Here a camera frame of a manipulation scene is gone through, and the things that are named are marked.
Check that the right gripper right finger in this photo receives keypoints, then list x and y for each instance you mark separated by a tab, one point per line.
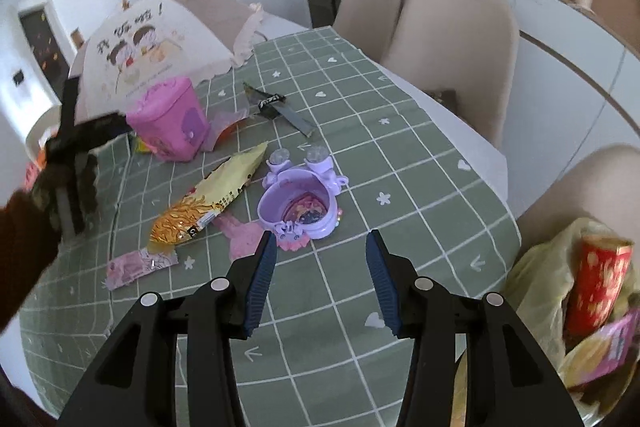
509	379

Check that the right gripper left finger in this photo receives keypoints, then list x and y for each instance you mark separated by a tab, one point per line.
131	380

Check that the pink candy wrapper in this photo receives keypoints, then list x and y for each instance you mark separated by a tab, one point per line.
127	268

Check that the gold snack wrapper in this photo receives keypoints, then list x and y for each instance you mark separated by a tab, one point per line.
205	201

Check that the red paper cup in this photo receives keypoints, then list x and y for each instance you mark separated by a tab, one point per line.
603	262

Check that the black grey wrapper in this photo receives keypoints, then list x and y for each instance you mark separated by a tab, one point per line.
272	106

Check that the pink long wrapper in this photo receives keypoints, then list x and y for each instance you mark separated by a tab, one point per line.
601	353

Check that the yellow trash bag bin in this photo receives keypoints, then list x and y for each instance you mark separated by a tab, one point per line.
538	288

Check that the left hand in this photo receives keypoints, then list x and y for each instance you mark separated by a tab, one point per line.
29	244

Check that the pink toy box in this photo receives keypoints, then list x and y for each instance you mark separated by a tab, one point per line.
170	120

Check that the purple plastic wrapper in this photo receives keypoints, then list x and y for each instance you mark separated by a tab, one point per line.
222	124

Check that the white food cover tent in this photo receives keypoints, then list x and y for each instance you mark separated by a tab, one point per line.
156	40

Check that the beige chair with bin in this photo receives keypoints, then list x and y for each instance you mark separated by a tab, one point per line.
604	187

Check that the purple toy pot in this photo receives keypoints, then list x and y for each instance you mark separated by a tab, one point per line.
300	203

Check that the green checkered tablecloth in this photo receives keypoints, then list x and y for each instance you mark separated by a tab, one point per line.
322	355

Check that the far beige chair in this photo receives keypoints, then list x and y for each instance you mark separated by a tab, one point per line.
368	24

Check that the middle beige chair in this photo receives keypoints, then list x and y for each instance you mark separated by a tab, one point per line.
466	46

